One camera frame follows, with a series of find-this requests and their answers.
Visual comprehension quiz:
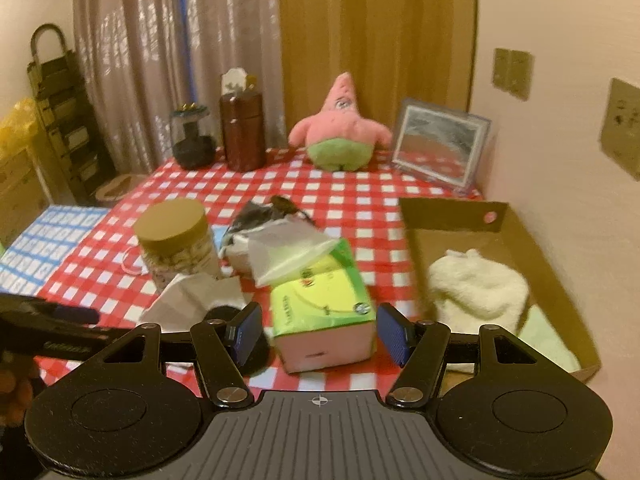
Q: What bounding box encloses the blue patterned mat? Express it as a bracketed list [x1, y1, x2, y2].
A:
[0, 205, 109, 297]

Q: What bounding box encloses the dark glass jar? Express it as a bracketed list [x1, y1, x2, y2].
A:
[169, 102, 217, 170]

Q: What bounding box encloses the jar with beige lid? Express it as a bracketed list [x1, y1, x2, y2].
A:
[134, 198, 221, 292]

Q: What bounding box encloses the sheer patterned curtain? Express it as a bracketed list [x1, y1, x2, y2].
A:
[72, 0, 287, 177]

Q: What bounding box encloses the yellow plastic bag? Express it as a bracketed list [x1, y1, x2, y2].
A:
[0, 97, 42, 162]

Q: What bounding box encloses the white fluffy cloth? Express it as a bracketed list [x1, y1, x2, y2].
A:
[427, 249, 531, 343]

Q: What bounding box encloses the folding step ladder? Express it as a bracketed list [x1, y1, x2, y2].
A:
[27, 24, 117, 206]

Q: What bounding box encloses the white tissue paper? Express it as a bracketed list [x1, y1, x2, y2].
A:
[139, 274, 247, 329]

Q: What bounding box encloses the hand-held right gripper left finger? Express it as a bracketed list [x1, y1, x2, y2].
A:
[94, 302, 264, 408]

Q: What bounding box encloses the brown cardboard carton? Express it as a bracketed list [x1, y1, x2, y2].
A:
[0, 149, 52, 247]

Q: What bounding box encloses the small wall switch plate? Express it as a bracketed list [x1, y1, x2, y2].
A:
[492, 48, 532, 101]

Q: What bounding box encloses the white decorative holder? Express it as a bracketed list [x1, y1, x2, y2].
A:
[221, 67, 259, 97]

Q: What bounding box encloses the woven basket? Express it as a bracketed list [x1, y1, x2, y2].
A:
[95, 174, 149, 204]

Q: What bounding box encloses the red checkered tablecloth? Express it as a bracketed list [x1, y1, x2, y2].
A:
[37, 147, 487, 392]

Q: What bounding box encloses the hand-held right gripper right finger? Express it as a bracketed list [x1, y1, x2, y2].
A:
[376, 302, 543, 408]

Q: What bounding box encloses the brown cylindrical container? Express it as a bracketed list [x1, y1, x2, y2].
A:
[219, 90, 267, 172]

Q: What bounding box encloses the light green cloth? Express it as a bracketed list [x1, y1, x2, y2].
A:
[445, 305, 582, 374]

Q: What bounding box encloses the large wall socket plate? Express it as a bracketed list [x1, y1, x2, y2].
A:
[597, 78, 640, 182]

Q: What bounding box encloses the person's left hand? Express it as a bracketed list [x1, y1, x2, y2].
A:
[0, 359, 35, 427]

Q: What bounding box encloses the pink star plush toy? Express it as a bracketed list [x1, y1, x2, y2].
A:
[288, 73, 394, 172]

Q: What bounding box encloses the shallow cardboard box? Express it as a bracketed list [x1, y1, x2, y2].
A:
[399, 197, 602, 387]

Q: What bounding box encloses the wooden wardrobe panel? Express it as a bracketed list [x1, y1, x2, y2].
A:
[277, 0, 482, 150]

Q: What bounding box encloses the black face mask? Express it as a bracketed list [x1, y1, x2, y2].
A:
[220, 198, 314, 261]

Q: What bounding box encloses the green tissue pack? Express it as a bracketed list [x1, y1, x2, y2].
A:
[270, 237, 379, 374]

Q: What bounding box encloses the clear picture frame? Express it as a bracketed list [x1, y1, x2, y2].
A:
[390, 98, 494, 192]

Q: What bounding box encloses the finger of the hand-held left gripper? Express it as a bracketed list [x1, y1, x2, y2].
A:
[0, 294, 101, 325]
[0, 324, 136, 365]

